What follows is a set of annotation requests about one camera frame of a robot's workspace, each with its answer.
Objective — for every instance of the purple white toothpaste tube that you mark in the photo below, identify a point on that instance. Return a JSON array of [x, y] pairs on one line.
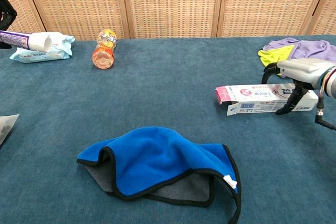
[[26, 41]]

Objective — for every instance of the orange drink plastic bottle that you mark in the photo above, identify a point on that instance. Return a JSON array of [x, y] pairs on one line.
[[103, 53]]

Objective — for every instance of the light blue wet wipes pack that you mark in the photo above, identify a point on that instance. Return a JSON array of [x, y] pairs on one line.
[[57, 52]]

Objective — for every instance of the purple yellow cloth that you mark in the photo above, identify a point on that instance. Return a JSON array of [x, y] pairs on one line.
[[312, 48]]

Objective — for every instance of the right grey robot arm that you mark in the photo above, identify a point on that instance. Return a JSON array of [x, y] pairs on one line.
[[332, 82]]

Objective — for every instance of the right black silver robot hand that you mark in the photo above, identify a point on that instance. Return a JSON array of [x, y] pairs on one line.
[[302, 70]]

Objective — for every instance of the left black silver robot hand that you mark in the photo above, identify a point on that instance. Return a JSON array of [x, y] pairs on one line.
[[7, 14]]

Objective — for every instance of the dark teal table mat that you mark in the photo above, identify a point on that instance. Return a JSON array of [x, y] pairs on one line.
[[162, 90]]

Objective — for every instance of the blue grey microfibre cloth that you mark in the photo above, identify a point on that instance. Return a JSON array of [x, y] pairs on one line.
[[162, 158]]

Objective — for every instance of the bamboo folding screen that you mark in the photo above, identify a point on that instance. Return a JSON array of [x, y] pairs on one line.
[[170, 3]]

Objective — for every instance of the white pink toothpaste box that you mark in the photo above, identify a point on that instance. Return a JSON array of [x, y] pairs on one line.
[[252, 98]]

